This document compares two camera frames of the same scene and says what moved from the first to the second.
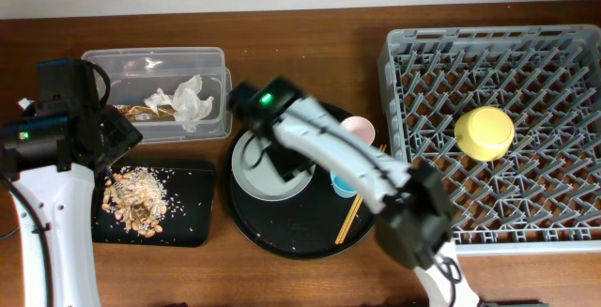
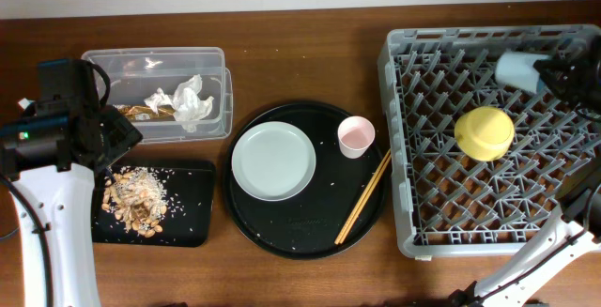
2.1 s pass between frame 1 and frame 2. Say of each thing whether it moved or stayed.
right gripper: moved
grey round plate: stayed
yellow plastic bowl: stayed
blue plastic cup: moved
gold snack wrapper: stayed
